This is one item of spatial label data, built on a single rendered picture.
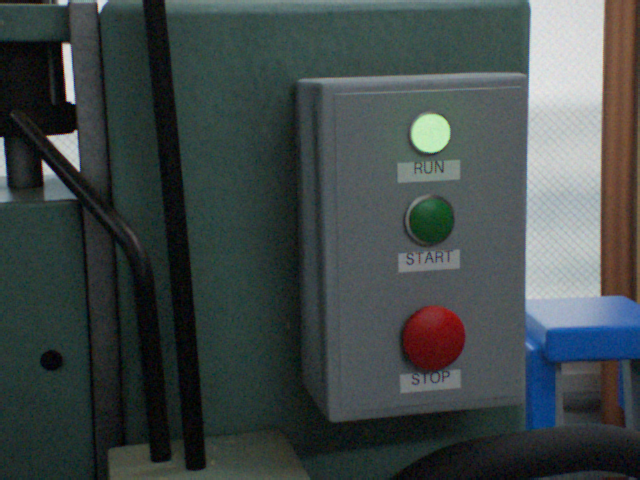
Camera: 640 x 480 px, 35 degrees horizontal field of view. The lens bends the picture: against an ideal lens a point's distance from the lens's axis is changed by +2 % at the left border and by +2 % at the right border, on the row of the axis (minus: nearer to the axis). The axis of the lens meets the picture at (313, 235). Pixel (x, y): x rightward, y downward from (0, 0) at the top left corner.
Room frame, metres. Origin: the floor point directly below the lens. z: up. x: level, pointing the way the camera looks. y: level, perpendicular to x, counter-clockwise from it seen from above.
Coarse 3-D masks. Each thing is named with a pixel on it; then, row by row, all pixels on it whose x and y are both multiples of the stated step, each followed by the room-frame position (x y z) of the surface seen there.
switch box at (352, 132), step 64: (320, 128) 0.46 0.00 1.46; (384, 128) 0.46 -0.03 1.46; (512, 128) 0.47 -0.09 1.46; (320, 192) 0.46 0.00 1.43; (384, 192) 0.46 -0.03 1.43; (448, 192) 0.46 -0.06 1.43; (512, 192) 0.47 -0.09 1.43; (320, 256) 0.46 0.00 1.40; (384, 256) 0.46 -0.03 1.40; (512, 256) 0.47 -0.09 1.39; (320, 320) 0.46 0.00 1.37; (384, 320) 0.46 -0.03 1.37; (512, 320) 0.47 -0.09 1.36; (320, 384) 0.47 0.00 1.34; (384, 384) 0.46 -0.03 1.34; (512, 384) 0.47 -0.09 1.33
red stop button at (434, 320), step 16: (416, 320) 0.45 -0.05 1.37; (432, 320) 0.45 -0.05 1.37; (448, 320) 0.45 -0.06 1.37; (416, 336) 0.45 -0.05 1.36; (432, 336) 0.45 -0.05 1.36; (448, 336) 0.45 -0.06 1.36; (464, 336) 0.46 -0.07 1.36; (416, 352) 0.45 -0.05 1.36; (432, 352) 0.45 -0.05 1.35; (448, 352) 0.45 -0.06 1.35; (432, 368) 0.45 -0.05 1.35
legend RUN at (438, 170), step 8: (456, 160) 0.46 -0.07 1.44; (400, 168) 0.46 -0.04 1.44; (408, 168) 0.46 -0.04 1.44; (416, 168) 0.46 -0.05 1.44; (424, 168) 0.46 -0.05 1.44; (432, 168) 0.46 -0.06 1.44; (440, 168) 0.46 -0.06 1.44; (448, 168) 0.46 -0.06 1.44; (456, 168) 0.46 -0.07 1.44; (400, 176) 0.46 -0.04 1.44; (408, 176) 0.46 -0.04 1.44; (416, 176) 0.46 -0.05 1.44; (424, 176) 0.46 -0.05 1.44; (432, 176) 0.46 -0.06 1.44; (440, 176) 0.46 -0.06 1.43; (448, 176) 0.46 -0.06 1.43; (456, 176) 0.46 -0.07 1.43
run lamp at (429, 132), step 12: (420, 120) 0.46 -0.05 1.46; (432, 120) 0.46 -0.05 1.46; (444, 120) 0.46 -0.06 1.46; (408, 132) 0.46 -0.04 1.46; (420, 132) 0.45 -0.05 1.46; (432, 132) 0.46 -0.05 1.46; (444, 132) 0.46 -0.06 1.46; (420, 144) 0.46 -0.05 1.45; (432, 144) 0.46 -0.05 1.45; (444, 144) 0.46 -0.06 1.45
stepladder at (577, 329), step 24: (528, 312) 1.29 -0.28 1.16; (552, 312) 1.28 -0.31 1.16; (576, 312) 1.28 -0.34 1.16; (600, 312) 1.28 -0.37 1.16; (624, 312) 1.27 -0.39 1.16; (528, 336) 1.28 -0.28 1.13; (552, 336) 1.20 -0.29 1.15; (576, 336) 1.20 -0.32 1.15; (600, 336) 1.21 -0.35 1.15; (624, 336) 1.21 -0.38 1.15; (528, 360) 1.23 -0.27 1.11; (552, 360) 1.20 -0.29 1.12; (576, 360) 1.21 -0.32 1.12; (600, 360) 1.21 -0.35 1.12; (624, 360) 1.28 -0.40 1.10; (528, 384) 1.23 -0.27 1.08; (552, 384) 1.22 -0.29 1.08; (624, 384) 1.28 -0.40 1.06; (528, 408) 1.23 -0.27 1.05; (552, 408) 1.22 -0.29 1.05; (624, 408) 1.33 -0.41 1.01
